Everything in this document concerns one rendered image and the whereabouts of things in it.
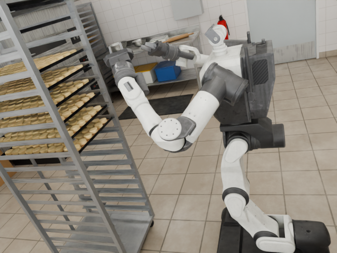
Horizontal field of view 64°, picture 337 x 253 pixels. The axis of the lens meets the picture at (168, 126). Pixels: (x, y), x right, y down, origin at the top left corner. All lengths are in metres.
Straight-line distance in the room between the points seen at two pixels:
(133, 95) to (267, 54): 0.52
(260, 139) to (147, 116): 0.59
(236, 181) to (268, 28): 4.00
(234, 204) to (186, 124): 0.76
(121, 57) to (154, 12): 4.30
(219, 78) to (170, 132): 0.27
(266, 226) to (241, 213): 0.21
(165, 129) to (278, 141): 0.63
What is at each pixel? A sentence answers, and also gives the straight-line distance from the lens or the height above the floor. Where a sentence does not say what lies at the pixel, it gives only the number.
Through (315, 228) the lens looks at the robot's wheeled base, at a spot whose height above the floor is 0.35.
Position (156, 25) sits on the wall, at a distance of 5.44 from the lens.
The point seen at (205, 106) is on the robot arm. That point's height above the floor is 1.31.
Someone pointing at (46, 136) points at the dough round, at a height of 1.14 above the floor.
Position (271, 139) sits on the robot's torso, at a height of 0.97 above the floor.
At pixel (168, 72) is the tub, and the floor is 0.39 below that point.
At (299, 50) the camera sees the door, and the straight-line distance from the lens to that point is 5.35.
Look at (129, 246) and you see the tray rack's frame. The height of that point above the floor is 0.15.
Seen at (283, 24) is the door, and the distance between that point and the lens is 5.22.
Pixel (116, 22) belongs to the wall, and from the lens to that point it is 5.75.
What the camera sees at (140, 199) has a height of 0.33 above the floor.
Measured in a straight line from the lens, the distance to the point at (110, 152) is 1.98.
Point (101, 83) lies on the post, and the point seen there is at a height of 1.28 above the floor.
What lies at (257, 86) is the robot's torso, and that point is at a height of 1.25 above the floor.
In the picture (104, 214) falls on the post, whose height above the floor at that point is 0.64.
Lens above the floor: 1.68
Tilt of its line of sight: 26 degrees down
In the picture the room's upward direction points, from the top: 16 degrees counter-clockwise
